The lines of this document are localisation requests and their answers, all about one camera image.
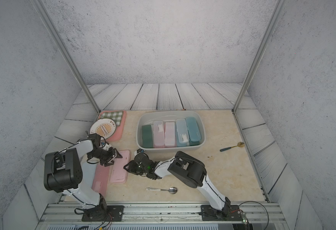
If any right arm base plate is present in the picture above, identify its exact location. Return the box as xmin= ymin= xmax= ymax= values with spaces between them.
xmin=199 ymin=205 xmax=243 ymax=221

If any aluminium frame post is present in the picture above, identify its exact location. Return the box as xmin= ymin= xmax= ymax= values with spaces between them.
xmin=232 ymin=0 xmax=287 ymax=115
xmin=31 ymin=0 xmax=101 ymax=113

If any clear pencil case with label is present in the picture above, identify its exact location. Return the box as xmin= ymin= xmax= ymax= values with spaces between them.
xmin=153 ymin=120 xmax=165 ymax=148

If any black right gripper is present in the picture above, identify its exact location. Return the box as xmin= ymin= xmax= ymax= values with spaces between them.
xmin=121 ymin=160 xmax=149 ymax=176

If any light pink ridged pencil case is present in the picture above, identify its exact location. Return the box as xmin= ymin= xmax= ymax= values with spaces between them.
xmin=110 ymin=150 xmax=131 ymax=184

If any translucent pink pencil case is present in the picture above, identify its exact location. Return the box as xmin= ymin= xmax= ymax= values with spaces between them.
xmin=165 ymin=122 xmax=176 ymax=148

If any aluminium front rail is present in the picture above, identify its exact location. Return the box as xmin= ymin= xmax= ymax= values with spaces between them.
xmin=36 ymin=201 xmax=289 ymax=230

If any left aluminium frame post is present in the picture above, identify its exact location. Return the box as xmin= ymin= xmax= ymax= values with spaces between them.
xmin=31 ymin=0 xmax=101 ymax=113

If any metal spoon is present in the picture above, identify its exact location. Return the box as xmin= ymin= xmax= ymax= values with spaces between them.
xmin=146 ymin=187 xmax=178 ymax=195

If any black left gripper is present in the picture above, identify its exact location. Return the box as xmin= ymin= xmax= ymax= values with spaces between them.
xmin=88 ymin=147 xmax=124 ymax=167

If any light blue pencil case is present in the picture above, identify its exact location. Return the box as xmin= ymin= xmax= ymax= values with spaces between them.
xmin=81 ymin=160 xmax=99 ymax=187

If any round patterned ceramic plate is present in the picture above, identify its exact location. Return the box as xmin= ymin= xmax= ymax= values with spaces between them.
xmin=89 ymin=118 xmax=117 ymax=139

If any teal pencil case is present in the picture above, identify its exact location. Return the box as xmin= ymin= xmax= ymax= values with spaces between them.
xmin=185 ymin=117 xmax=202 ymax=146

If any pink plastic tray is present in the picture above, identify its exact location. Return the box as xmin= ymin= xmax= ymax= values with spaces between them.
xmin=107 ymin=110 xmax=127 ymax=142

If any grey plastic storage box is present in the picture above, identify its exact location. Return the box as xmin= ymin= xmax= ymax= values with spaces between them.
xmin=136 ymin=110 xmax=206 ymax=153

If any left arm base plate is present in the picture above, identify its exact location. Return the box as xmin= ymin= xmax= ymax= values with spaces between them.
xmin=81 ymin=205 xmax=124 ymax=222

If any green checkered cloth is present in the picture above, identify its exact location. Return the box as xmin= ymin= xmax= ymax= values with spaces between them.
xmin=98 ymin=111 xmax=125 ymax=126

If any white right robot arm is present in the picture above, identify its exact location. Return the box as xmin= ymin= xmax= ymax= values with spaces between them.
xmin=124 ymin=149 xmax=231 ymax=219

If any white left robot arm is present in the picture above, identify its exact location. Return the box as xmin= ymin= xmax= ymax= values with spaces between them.
xmin=43 ymin=133 xmax=122 ymax=216

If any rose pink pencil case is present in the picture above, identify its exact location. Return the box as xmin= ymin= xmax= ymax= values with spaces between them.
xmin=91 ymin=164 xmax=111 ymax=196

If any right aluminium frame post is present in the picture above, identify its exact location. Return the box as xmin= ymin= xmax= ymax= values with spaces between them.
xmin=232 ymin=0 xmax=287 ymax=115

